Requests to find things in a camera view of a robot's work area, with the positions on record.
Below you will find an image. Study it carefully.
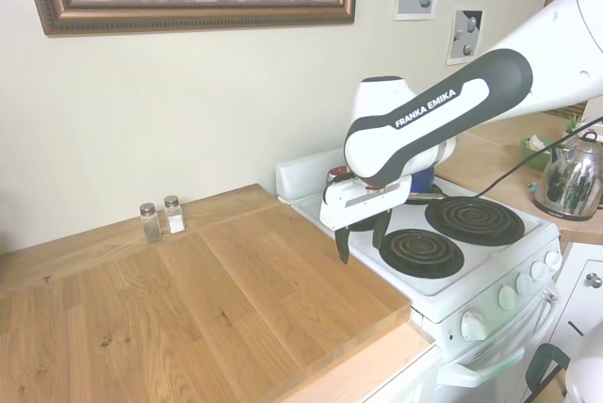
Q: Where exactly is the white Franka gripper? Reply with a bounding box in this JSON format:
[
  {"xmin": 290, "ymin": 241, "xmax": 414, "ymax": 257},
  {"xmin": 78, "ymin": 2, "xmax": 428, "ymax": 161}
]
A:
[{"xmin": 318, "ymin": 174, "xmax": 410, "ymax": 266}]

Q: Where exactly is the small black coil burner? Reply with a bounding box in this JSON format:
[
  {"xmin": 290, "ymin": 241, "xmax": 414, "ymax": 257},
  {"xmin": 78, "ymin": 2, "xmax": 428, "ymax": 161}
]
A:
[{"xmin": 380, "ymin": 228, "xmax": 466, "ymax": 281}]

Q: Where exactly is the blue enamel whistling kettle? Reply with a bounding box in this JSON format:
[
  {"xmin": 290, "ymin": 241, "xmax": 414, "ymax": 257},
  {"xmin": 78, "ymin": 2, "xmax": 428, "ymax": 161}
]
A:
[{"xmin": 412, "ymin": 167, "xmax": 437, "ymax": 192}]

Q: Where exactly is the large black coil burner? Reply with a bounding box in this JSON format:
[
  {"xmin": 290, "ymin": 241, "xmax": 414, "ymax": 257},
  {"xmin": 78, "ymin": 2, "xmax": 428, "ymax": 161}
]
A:
[{"xmin": 424, "ymin": 196, "xmax": 526, "ymax": 248}]

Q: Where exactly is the white electric stove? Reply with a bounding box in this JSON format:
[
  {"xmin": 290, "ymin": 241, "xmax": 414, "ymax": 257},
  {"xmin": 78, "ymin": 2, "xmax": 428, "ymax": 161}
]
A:
[{"xmin": 275, "ymin": 148, "xmax": 564, "ymax": 403}]

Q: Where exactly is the thick wooden butcher block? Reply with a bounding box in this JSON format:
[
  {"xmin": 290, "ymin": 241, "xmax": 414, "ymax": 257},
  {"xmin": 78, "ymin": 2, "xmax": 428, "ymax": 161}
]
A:
[{"xmin": 0, "ymin": 183, "xmax": 411, "ymax": 403}]

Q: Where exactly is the glass salt shaker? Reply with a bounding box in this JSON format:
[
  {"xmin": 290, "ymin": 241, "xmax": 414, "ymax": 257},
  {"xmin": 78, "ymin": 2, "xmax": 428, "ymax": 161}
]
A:
[{"xmin": 163, "ymin": 195, "xmax": 186, "ymax": 234}]

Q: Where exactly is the green box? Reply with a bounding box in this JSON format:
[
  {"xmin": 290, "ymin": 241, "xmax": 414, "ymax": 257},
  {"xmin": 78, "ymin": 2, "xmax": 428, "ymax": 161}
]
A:
[{"xmin": 520, "ymin": 137, "xmax": 560, "ymax": 169}]

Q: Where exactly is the glass pepper shaker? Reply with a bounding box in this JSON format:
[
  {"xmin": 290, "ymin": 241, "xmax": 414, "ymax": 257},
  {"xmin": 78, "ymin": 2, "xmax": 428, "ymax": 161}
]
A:
[{"xmin": 139, "ymin": 202, "xmax": 164, "ymax": 244}]

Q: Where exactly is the shiny steel electric kettle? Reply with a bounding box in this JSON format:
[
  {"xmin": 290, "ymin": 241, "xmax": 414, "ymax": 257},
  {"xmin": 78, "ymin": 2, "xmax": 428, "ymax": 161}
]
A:
[{"xmin": 531, "ymin": 129, "xmax": 603, "ymax": 223}]

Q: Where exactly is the small grey shapes poster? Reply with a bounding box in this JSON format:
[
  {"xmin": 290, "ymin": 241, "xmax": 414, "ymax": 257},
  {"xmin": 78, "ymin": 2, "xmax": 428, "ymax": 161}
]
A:
[{"xmin": 446, "ymin": 9, "xmax": 484, "ymax": 67}]

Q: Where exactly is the black C clamp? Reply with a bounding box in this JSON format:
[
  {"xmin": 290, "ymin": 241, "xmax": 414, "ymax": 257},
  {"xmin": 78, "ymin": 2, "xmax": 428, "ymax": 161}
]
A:
[{"xmin": 525, "ymin": 344, "xmax": 574, "ymax": 403}]

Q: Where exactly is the white cabinet with knob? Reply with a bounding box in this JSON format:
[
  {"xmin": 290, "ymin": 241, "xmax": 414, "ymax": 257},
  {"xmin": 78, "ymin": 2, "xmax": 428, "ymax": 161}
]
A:
[{"xmin": 548, "ymin": 242, "xmax": 603, "ymax": 343}]

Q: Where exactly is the small green plant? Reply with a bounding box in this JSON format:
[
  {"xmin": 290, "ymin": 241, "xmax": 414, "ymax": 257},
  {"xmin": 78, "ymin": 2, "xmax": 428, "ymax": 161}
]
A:
[{"xmin": 564, "ymin": 113, "xmax": 588, "ymax": 135}]

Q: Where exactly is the black wrist camera red mount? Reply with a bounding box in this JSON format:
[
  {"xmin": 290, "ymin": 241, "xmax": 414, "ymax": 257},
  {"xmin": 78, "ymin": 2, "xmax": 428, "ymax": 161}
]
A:
[{"xmin": 324, "ymin": 165, "xmax": 355, "ymax": 187}]

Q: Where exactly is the white oven door handle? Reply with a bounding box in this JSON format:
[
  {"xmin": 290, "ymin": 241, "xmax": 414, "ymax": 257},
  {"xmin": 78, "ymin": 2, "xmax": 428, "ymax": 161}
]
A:
[{"xmin": 442, "ymin": 298, "xmax": 560, "ymax": 380}]

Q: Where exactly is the thin black camera cable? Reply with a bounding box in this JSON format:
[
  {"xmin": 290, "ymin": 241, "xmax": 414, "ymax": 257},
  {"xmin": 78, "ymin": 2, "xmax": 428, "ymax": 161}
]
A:
[{"xmin": 464, "ymin": 115, "xmax": 603, "ymax": 200}]

